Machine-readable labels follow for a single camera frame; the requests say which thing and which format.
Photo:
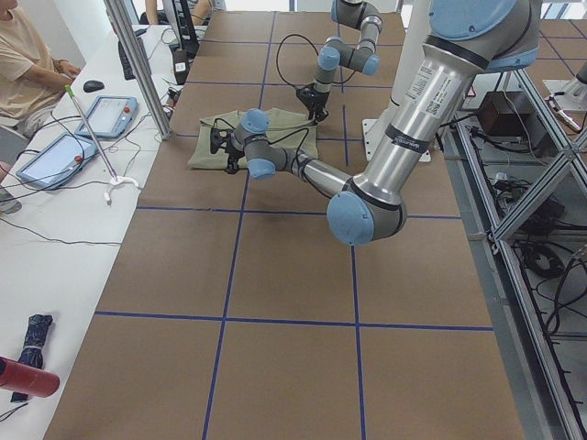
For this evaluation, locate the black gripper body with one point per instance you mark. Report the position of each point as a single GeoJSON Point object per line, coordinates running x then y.
{"type": "Point", "coordinates": [233, 155]}
{"type": "Point", "coordinates": [315, 99]}

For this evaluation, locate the olive green long-sleeve shirt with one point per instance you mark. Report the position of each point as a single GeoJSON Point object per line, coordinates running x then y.
{"type": "Point", "coordinates": [286, 130]}

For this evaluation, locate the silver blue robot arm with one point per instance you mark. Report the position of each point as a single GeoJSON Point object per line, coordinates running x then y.
{"type": "Point", "coordinates": [359, 15]}
{"type": "Point", "coordinates": [461, 39]}

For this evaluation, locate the far blue teach pendant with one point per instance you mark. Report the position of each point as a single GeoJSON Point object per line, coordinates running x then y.
{"type": "Point", "coordinates": [110, 116]}

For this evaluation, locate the blue teach pendant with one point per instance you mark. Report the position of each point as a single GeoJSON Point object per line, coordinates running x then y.
{"type": "Point", "coordinates": [110, 116]}
{"type": "Point", "coordinates": [58, 162]}

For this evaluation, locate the black keyboard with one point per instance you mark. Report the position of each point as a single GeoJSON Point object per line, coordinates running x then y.
{"type": "Point", "coordinates": [127, 69]}

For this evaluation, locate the black computer mouse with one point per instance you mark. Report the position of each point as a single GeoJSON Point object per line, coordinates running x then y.
{"type": "Point", "coordinates": [91, 86]}

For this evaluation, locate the near blue teach pendant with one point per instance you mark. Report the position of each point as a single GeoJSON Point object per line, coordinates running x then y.
{"type": "Point", "coordinates": [58, 162]}

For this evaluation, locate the black box under rack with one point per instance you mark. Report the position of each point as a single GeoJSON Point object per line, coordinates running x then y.
{"type": "Point", "coordinates": [497, 115]}

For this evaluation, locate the seated person beige shirt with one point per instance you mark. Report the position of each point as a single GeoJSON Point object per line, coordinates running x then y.
{"type": "Point", "coordinates": [32, 81]}

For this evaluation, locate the dark blue folded umbrella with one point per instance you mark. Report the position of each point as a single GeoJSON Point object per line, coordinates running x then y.
{"type": "Point", "coordinates": [35, 340]}

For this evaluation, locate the red water bottle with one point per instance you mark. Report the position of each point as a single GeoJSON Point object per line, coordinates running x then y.
{"type": "Point", "coordinates": [22, 378]}

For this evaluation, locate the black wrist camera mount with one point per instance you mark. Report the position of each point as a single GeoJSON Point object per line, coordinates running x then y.
{"type": "Point", "coordinates": [304, 95]}
{"type": "Point", "coordinates": [218, 140]}

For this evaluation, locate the aluminium frame post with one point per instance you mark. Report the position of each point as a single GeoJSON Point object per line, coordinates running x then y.
{"type": "Point", "coordinates": [120, 21]}

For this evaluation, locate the aluminium frame side rack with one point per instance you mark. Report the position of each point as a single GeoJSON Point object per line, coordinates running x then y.
{"type": "Point", "coordinates": [526, 214]}

